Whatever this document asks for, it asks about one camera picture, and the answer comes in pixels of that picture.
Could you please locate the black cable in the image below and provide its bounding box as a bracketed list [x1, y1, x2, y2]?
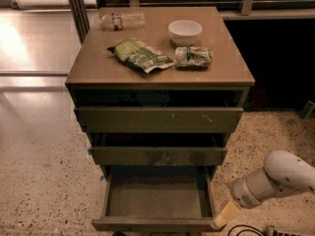
[227, 224, 268, 236]

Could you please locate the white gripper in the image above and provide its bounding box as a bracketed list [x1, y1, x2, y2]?
[211, 168, 303, 230]

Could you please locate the crushed soda can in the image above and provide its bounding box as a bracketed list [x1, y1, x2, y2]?
[175, 46, 213, 69]

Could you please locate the green chip bag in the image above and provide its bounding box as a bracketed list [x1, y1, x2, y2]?
[107, 38, 174, 74]

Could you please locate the white bowl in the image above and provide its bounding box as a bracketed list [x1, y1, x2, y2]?
[168, 20, 203, 46]

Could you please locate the brown drawer cabinet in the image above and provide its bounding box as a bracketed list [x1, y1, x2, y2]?
[64, 6, 257, 182]

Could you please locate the clear plastic water bottle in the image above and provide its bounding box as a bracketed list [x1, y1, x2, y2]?
[100, 11, 146, 30]

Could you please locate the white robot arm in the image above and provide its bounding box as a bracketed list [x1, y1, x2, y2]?
[211, 150, 315, 230]

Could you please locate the drawer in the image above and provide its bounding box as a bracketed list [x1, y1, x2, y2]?
[89, 147, 227, 166]
[92, 166, 215, 233]
[75, 106, 243, 133]

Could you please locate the grey object at wall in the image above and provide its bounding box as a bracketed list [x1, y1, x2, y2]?
[299, 100, 315, 119]

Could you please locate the power strip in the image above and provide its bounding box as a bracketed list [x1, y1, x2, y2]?
[265, 225, 303, 236]

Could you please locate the metal window frame post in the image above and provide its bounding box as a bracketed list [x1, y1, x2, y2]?
[68, 0, 90, 43]

